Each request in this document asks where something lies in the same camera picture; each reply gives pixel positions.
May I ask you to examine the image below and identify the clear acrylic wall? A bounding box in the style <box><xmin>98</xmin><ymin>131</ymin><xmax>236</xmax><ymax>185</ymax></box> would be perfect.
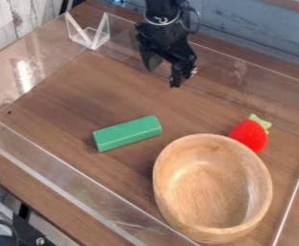
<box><xmin>108</xmin><ymin>15</ymin><xmax>299</xmax><ymax>135</ymax></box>
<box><xmin>0</xmin><ymin>111</ymin><xmax>199</xmax><ymax>246</ymax></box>

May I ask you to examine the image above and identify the black clamp under table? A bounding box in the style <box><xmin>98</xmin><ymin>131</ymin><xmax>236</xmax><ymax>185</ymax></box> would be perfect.
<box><xmin>0</xmin><ymin>211</ymin><xmax>56</xmax><ymax>246</ymax></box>

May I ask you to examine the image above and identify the clear acrylic back wall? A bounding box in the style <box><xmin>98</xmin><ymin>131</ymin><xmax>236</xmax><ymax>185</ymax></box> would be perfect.
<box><xmin>108</xmin><ymin>15</ymin><xmax>299</xmax><ymax>135</ymax></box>

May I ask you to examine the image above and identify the wooden bowl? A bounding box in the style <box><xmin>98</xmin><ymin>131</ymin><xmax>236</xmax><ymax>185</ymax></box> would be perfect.
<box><xmin>152</xmin><ymin>134</ymin><xmax>272</xmax><ymax>244</ymax></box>

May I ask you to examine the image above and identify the red toy strawberry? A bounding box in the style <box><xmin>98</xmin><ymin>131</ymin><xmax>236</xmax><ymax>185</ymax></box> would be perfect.
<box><xmin>228</xmin><ymin>113</ymin><xmax>272</xmax><ymax>154</ymax></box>

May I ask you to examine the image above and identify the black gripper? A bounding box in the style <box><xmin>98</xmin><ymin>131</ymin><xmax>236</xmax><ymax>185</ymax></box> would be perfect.
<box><xmin>135</xmin><ymin>22</ymin><xmax>196</xmax><ymax>87</ymax></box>

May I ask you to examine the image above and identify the clear acrylic corner bracket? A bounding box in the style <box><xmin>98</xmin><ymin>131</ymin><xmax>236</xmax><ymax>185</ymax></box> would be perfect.
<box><xmin>64</xmin><ymin>12</ymin><xmax>110</xmax><ymax>50</ymax></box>

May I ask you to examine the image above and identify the clear acrylic front wall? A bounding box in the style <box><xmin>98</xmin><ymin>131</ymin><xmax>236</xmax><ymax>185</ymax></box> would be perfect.
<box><xmin>0</xmin><ymin>111</ymin><xmax>199</xmax><ymax>246</ymax></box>

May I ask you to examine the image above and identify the green rectangular block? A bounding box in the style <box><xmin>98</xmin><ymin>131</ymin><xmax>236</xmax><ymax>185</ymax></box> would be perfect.
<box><xmin>92</xmin><ymin>115</ymin><xmax>161</xmax><ymax>152</ymax></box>

